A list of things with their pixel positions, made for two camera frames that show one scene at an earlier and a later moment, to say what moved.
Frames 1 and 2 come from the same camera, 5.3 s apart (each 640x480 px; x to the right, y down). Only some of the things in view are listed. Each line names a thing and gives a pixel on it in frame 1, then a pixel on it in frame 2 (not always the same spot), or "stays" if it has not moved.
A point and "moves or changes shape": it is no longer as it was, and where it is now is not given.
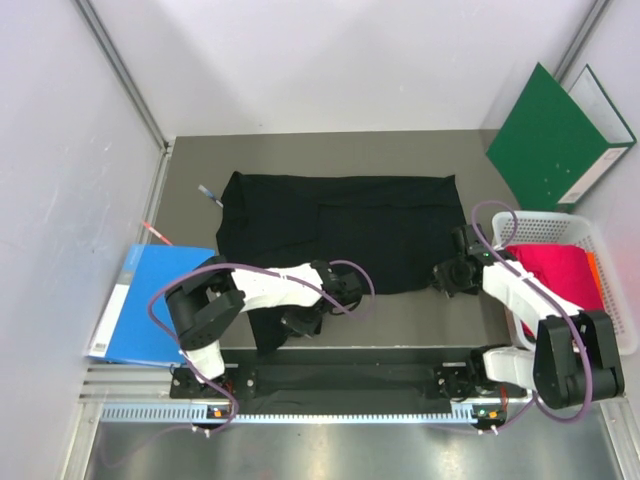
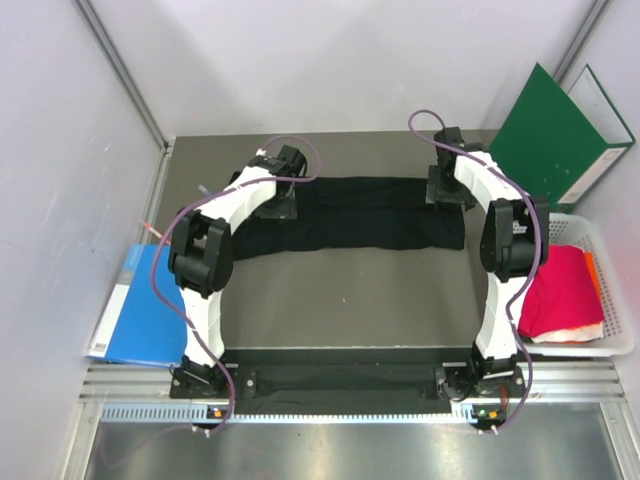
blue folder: [126, 332] stays
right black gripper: [442, 280] to [436, 193]
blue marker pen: [211, 195] stays
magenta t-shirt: [564, 269] stays
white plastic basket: [566, 228] stays
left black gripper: [292, 323] to [283, 211]
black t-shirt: [388, 234] moves or changes shape
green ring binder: [556, 147] stays
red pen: [157, 233] stays
